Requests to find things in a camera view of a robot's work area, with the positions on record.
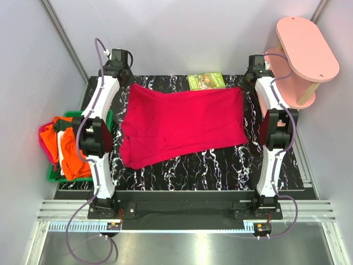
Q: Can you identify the crimson red t shirt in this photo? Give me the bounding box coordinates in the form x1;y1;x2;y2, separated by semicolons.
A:
120;84;248;169

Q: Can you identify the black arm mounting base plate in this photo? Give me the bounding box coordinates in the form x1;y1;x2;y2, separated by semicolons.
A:
89;190;283;220

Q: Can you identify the dark green t shirt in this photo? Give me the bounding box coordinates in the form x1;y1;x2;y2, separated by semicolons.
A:
54;119;72;133

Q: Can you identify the orange t shirt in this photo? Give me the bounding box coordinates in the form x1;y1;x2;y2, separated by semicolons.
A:
39;116;92;181

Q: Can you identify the green plastic bin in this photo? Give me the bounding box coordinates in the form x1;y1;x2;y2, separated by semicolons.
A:
47;110;113;183

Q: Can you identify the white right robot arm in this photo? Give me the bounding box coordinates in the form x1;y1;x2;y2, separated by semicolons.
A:
239;54;298;219

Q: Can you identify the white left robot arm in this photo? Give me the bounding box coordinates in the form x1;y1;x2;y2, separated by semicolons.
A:
72;49;133;219

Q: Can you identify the pink three tier shelf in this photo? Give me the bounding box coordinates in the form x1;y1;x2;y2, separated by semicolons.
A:
264;17;340;110

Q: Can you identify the pink t shirt in bin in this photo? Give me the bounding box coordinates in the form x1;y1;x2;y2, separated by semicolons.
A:
39;122;59;171

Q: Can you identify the aluminium frame rail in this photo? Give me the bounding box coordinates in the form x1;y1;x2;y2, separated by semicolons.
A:
39;0;89;83

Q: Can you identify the green paperback book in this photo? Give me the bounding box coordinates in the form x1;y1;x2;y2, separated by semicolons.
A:
188;72;226;91

